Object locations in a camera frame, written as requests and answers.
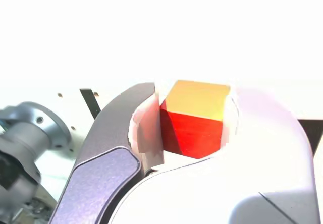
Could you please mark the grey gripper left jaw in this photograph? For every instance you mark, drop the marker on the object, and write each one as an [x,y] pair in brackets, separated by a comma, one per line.
[101,163]

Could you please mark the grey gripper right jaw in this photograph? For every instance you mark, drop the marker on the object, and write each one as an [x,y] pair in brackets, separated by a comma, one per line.
[227,188]

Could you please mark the red cube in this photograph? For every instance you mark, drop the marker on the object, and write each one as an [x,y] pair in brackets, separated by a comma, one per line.
[196,135]

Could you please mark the black tape strip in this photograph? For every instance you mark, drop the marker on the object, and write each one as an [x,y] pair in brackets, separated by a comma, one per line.
[90,103]

